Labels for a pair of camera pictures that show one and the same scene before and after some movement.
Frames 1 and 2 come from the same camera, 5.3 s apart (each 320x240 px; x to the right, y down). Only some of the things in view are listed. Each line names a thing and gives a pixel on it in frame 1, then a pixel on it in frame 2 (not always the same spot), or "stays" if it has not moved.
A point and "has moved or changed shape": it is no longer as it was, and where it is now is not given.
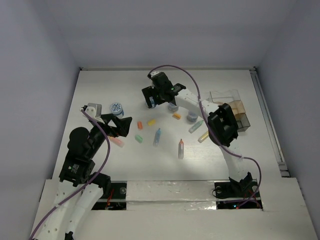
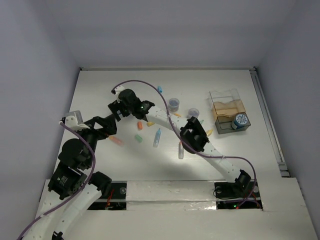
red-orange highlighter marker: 181,149 stays
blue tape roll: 192,116 stays
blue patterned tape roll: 116,109 has moved or changed shape
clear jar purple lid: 172,107 stays
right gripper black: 149,91 → 114,107
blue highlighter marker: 157,138 stays
